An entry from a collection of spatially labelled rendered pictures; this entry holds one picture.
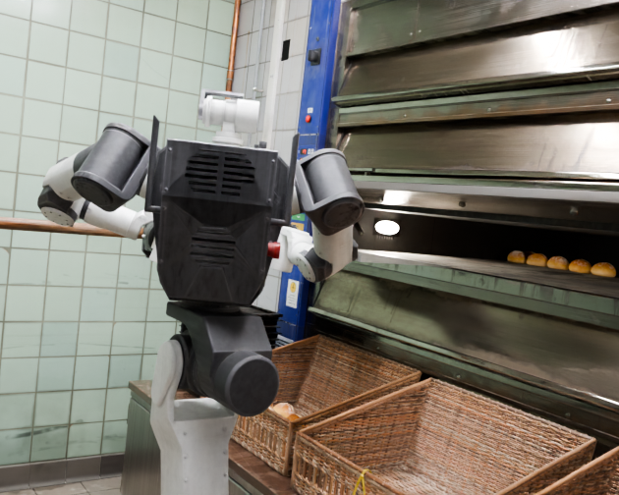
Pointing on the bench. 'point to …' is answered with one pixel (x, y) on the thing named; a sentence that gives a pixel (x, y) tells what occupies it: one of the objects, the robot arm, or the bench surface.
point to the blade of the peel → (390, 259)
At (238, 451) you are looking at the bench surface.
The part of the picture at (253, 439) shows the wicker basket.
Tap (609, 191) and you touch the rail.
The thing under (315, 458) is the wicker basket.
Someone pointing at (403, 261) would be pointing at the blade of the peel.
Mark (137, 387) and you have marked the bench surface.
